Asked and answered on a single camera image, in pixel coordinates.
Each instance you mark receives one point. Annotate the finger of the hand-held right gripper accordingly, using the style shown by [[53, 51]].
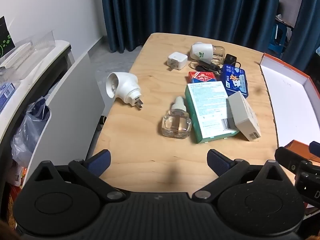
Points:
[[314, 146], [285, 157]]

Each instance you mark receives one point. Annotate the blue tin box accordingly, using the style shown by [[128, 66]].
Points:
[[235, 80]]

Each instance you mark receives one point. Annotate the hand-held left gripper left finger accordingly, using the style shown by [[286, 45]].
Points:
[[101, 158]]

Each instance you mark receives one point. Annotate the red playing card box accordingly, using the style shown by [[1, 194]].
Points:
[[200, 77]]

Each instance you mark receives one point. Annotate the wide dark blue curtain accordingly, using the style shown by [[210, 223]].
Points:
[[175, 10]]

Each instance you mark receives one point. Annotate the plain white plug-in heater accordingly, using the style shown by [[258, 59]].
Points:
[[122, 86]]

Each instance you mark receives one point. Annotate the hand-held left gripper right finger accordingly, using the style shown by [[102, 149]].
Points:
[[217, 161]]

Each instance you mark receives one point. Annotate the green and white carton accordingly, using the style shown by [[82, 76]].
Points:
[[208, 110]]

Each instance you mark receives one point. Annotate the white board panel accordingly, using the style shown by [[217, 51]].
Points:
[[75, 97]]

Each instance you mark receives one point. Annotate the clear liquid refill bottle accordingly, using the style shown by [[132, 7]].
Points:
[[176, 122]]

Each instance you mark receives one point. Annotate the black power adapter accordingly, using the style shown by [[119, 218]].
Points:
[[231, 59]]

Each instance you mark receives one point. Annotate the white cube wall charger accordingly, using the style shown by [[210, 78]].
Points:
[[177, 60]]

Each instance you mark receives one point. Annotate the blue plastic stool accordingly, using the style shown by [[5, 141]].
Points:
[[276, 38]]

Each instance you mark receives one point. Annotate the small grey white carton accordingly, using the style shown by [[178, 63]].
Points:
[[243, 116]]

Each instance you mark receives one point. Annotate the white side desk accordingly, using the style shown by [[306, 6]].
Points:
[[32, 72]]

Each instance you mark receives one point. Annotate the orange box with white inside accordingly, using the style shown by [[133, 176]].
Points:
[[290, 105]]

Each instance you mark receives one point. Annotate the black green-print box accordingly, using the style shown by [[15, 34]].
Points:
[[5, 37]]

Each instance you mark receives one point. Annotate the narrow dark blue curtain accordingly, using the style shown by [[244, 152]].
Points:
[[305, 30]]

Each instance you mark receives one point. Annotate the clear plastic tray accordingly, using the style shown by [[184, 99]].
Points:
[[37, 43]]

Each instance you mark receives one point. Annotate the blue printed packet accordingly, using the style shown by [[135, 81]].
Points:
[[6, 93]]

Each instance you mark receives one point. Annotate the clear plastic bag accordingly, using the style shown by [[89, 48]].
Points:
[[27, 135]]

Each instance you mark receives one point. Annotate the white green-leaf plug-in heater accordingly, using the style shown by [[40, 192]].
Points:
[[201, 51]]

